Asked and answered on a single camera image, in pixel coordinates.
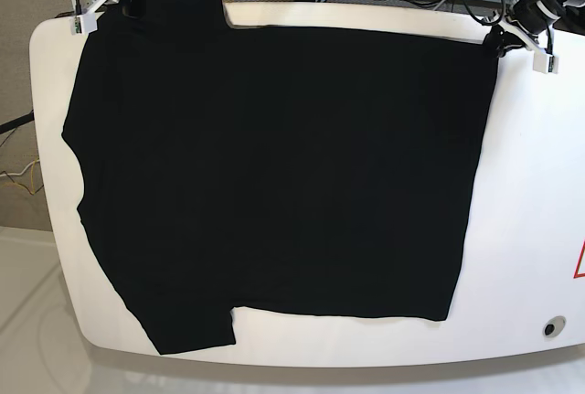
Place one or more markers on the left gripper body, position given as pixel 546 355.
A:
pixel 535 16

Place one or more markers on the black T-shirt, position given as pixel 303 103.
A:
pixel 297 170

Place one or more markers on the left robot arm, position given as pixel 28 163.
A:
pixel 572 20

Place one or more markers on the red triangle sticker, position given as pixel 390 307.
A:
pixel 579 271

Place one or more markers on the table grommet hole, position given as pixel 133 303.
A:
pixel 554 326

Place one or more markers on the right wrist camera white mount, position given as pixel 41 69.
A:
pixel 98 5

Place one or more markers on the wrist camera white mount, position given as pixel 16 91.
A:
pixel 541 45
pixel 98 5

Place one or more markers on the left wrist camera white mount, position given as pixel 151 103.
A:
pixel 541 45

